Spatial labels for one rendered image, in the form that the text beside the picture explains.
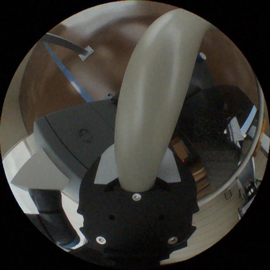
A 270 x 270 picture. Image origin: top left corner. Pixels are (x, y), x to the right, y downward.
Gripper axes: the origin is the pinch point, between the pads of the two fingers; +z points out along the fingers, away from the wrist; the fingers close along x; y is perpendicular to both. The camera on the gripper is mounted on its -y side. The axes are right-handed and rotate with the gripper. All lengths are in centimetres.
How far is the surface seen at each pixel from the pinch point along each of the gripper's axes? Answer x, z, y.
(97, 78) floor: -44, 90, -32
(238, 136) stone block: 47.3, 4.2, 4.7
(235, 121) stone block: 47.0, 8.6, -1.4
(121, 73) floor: -14, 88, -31
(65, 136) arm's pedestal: -27.4, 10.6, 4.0
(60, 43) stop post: -65, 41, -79
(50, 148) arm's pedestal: -28.1, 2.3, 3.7
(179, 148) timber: 48, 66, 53
